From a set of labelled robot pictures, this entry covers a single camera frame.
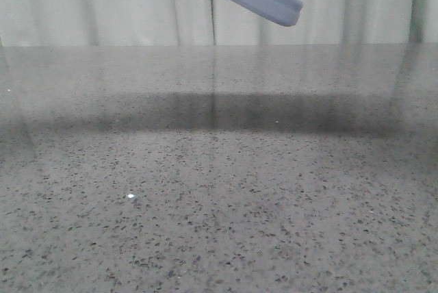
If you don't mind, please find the grey-white pleated curtain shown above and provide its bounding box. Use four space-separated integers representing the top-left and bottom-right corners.
1 0 437 47

